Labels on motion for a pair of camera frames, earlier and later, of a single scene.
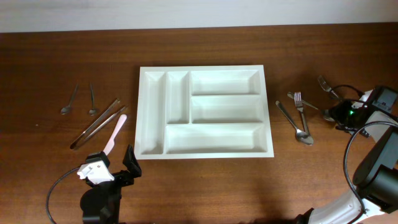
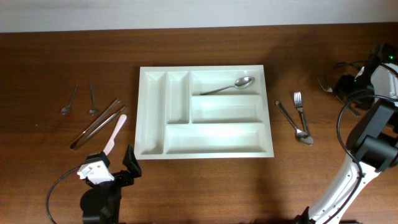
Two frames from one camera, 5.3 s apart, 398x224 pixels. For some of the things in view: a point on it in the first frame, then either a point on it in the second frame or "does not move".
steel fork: [308, 139] does not move
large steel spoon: [326, 114] -> [241, 83]
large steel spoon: [300, 132] does not move
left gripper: [130, 161] does not move
